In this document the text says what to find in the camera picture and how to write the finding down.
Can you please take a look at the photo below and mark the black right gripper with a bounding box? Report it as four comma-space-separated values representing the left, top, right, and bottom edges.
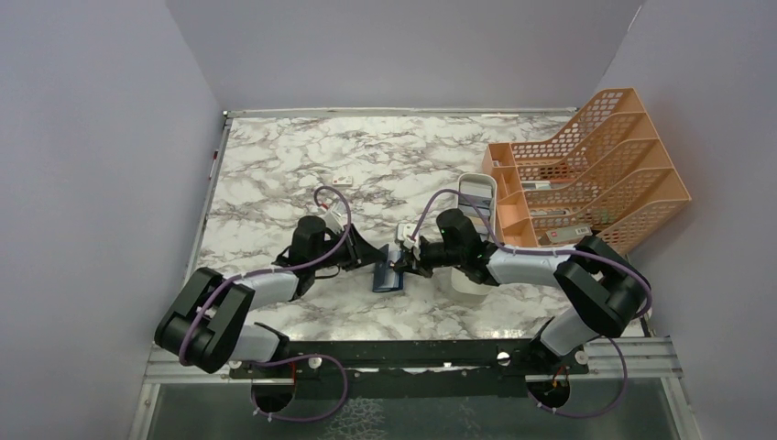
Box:
393, 239, 465, 279

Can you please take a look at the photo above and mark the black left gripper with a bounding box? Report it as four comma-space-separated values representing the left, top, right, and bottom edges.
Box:
312, 223, 387, 271

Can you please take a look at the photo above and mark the blue leather card holder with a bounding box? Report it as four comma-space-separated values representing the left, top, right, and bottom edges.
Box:
372, 244, 404, 293

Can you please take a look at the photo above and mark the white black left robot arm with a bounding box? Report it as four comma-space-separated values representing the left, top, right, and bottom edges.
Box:
154, 215, 389, 377

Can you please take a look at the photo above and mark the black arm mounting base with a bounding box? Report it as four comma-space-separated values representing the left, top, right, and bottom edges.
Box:
226, 321, 588, 424

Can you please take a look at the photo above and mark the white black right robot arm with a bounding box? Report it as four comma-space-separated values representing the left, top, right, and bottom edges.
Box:
389, 209, 651, 373

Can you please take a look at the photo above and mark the small white red card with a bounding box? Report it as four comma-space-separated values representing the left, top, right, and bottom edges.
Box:
332, 175, 354, 186

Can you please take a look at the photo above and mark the white oblong plastic tray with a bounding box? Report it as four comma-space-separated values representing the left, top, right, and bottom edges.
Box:
449, 172, 498, 304

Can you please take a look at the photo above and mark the grey red box in organizer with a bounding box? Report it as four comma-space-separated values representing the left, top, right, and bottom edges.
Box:
542, 225, 592, 245

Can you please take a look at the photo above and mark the orange mesh file organizer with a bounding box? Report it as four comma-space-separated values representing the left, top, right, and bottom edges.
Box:
482, 88, 691, 254

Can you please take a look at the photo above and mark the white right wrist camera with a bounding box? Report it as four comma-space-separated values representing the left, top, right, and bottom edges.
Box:
395, 223, 420, 252

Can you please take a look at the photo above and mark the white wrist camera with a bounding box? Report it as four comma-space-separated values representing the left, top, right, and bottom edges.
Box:
395, 223, 420, 252
322, 202, 347, 234

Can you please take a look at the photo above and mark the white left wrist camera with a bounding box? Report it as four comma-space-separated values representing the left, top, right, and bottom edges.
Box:
322, 202, 347, 234

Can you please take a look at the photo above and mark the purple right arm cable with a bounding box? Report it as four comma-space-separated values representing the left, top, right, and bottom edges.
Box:
410, 188, 654, 321

